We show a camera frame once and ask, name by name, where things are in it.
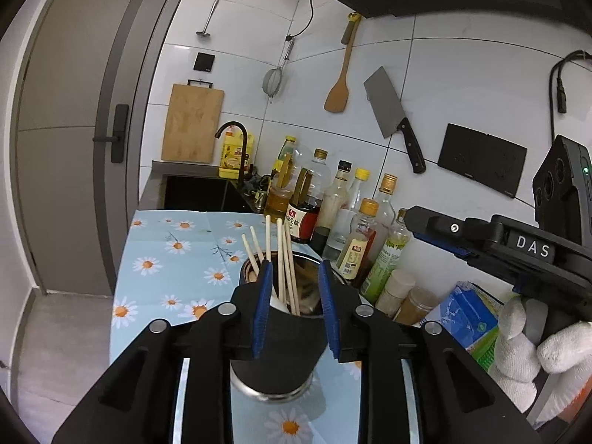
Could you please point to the black sink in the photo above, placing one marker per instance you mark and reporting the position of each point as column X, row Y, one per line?
column 199, row 192

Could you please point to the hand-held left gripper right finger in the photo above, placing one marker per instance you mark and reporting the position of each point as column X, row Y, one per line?
column 328, row 310

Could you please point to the black wall socket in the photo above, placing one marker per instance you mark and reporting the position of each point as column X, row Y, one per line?
column 204, row 62

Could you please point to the black wall panel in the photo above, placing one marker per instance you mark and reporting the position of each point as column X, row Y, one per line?
column 481, row 157

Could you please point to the gold cap clear bottle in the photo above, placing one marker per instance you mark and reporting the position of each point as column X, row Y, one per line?
column 387, row 199

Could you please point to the black cutting board hanger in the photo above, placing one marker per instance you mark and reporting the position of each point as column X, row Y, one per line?
column 200, row 82

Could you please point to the yellow detergent jug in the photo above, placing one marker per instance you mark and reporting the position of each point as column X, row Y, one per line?
column 233, row 157

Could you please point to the metal mesh strainer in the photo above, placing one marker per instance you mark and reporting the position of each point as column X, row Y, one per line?
column 275, row 76

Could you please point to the white and blue bag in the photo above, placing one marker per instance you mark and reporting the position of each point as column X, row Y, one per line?
column 458, row 312

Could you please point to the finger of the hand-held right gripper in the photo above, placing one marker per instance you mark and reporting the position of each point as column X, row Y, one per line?
column 446, row 246
column 444, row 224

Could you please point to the white lid spice jar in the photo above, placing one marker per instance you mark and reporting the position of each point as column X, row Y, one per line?
column 395, row 289

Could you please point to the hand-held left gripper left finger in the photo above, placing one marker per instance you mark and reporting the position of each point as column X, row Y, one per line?
column 261, row 310

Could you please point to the green label oil bottle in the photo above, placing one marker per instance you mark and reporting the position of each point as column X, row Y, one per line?
column 386, row 259

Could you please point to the metal ladle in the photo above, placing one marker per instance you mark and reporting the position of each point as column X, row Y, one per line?
column 207, row 16

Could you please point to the blue daisy print tablecloth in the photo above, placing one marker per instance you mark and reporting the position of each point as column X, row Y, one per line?
column 152, row 263

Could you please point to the large clear oil bottle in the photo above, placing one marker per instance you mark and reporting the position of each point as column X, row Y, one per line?
column 314, row 178

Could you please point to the grey door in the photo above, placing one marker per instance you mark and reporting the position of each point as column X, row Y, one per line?
column 64, row 125

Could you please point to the black curved faucet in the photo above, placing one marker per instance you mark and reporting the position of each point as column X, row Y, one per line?
column 233, row 145

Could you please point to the dark sauce bottle tan label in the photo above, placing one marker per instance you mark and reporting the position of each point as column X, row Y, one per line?
column 358, row 247

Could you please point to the red label soy sauce bottle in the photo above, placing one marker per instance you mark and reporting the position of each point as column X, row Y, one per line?
column 303, row 217

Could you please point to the wooden cutting board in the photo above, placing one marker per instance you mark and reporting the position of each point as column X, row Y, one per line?
column 192, row 122

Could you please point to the yellow cap clear bottle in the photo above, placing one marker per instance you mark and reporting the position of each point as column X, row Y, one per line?
column 358, row 194

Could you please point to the brown spice jar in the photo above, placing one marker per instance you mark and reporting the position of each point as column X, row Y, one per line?
column 414, row 306

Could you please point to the person's right hand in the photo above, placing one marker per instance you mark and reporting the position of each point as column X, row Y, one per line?
column 513, row 347

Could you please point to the black cylindrical utensil holder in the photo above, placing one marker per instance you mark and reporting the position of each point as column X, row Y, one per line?
column 286, row 347

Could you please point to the bundle of wooden chopsticks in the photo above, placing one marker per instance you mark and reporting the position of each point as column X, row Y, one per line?
column 282, row 259

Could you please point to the black cap sauce bottle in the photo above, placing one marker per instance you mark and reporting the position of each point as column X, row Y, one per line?
column 337, row 203

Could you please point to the wooden spatula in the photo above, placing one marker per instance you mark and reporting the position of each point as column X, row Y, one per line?
column 342, row 74

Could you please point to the yellow cap oil jug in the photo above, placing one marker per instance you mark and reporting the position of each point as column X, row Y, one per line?
column 283, row 180

